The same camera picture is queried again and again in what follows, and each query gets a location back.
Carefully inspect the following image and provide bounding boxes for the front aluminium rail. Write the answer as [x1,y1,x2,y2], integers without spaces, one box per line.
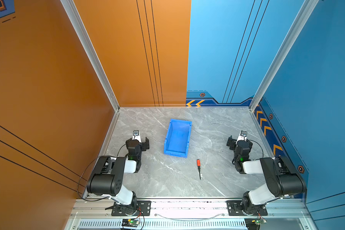
[65,197,317,230]

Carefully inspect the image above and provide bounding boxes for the green circuit board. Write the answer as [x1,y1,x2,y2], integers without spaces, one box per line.
[121,219,140,230]
[245,218,267,230]

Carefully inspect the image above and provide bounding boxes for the left aluminium corner post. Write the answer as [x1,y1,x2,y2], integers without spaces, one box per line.
[60,0,120,112]

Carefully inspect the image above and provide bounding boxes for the right aluminium corner post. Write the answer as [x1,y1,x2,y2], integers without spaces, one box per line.
[249,0,319,112]

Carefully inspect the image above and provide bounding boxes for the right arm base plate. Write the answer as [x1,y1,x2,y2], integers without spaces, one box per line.
[226,200,268,216]

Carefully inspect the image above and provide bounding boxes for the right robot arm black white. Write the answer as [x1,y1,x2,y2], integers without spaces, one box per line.
[226,132,307,216]

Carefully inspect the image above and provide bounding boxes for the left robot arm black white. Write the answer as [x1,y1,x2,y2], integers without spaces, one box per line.
[86,137,150,216]

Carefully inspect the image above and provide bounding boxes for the red black screwdriver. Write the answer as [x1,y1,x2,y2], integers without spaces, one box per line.
[196,159,201,180]

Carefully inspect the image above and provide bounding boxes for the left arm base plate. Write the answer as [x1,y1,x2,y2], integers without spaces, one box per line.
[111,200,151,217]

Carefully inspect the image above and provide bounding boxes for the left green circuit board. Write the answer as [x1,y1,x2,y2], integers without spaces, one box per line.
[121,219,140,230]

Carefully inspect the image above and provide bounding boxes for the right green circuit board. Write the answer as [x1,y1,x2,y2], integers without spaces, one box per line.
[245,218,267,230]

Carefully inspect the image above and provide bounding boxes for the aluminium corner post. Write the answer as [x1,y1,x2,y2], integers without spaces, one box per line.
[60,0,120,112]
[249,0,319,112]

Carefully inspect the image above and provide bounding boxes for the blue plastic bin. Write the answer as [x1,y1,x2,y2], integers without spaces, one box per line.
[163,119,192,158]

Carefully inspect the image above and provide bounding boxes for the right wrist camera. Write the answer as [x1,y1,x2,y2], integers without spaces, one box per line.
[240,130,247,138]

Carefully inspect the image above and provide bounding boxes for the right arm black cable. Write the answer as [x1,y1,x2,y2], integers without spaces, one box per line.
[247,139,265,159]

